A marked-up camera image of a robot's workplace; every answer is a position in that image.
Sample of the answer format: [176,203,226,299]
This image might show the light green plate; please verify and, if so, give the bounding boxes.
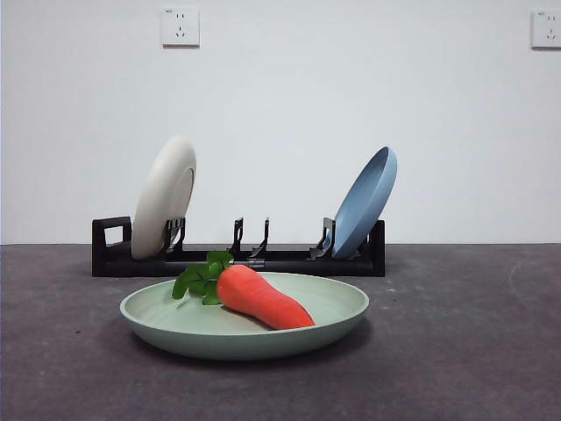
[118,271,371,362]

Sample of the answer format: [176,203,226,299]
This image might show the white wall socket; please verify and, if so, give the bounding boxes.
[161,7,202,48]
[530,9,561,49]

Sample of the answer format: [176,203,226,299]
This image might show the cream white plate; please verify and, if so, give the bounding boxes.
[131,134,197,260]

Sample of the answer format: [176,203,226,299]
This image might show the black plate rack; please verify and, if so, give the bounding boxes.
[90,215,387,278]

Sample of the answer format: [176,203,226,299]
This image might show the orange toy carrot with leaves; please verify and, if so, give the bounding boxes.
[171,250,316,331]

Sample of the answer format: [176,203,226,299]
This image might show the blue plate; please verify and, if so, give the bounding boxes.
[331,146,399,260]

